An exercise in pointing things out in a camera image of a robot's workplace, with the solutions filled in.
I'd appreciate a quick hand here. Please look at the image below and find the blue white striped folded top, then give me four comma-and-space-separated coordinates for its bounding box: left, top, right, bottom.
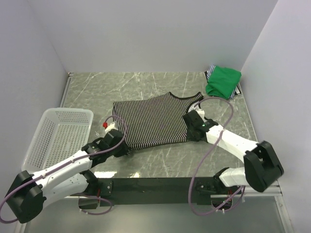
203, 64, 242, 99

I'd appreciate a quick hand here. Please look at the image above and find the green folded tank top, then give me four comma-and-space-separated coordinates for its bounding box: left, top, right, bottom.
205, 66, 242, 100

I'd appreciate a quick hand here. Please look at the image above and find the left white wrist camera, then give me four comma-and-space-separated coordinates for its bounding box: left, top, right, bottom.
103, 122, 119, 133

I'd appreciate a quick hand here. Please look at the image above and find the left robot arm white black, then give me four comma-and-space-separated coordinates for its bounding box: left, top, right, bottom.
1, 129, 129, 223

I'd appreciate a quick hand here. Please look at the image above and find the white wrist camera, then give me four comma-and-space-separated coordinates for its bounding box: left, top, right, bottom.
188, 104, 205, 119
103, 122, 119, 133

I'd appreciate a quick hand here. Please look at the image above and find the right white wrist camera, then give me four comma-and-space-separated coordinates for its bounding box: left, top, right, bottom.
188, 104, 205, 119

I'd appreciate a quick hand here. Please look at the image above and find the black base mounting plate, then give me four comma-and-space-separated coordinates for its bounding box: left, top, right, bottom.
78, 177, 243, 209

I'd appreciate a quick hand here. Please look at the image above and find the white plastic basket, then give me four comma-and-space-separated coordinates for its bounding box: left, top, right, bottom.
21, 108, 94, 173

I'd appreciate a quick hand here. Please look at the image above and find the black white striped tank top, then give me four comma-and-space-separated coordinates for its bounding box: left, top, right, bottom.
112, 92, 204, 150

